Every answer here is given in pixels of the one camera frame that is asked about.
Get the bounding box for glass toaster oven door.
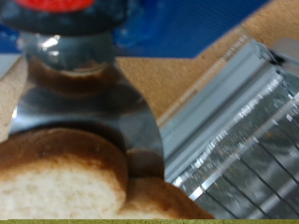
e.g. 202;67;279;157
157;31;283;183

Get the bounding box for metal spatula with blue block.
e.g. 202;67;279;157
0;0;269;181

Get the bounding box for white bread slice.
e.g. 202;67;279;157
0;127;216;220

